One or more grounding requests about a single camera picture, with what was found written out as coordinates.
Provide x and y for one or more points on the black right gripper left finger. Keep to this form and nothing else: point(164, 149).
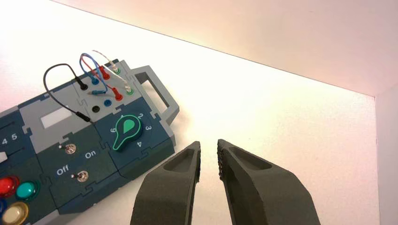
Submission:
point(168, 189)

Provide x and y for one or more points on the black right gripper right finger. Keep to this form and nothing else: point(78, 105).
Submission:
point(264, 195)

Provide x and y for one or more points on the blue grey control box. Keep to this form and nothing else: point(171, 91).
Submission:
point(133, 163)

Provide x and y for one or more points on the green rotary knob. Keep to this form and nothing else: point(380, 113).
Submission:
point(127, 132)

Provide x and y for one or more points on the teal push button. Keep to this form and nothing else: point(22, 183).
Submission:
point(26, 190)

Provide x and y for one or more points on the yellow push button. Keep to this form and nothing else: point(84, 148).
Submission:
point(15, 214)

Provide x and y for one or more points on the red push button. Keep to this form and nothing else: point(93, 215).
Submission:
point(7, 185)

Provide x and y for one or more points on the blue push button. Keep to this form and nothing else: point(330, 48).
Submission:
point(2, 206)

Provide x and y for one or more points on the white slider knob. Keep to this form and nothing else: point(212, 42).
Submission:
point(2, 157)

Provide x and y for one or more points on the silver toggle switch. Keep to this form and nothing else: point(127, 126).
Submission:
point(71, 149)
point(82, 176)

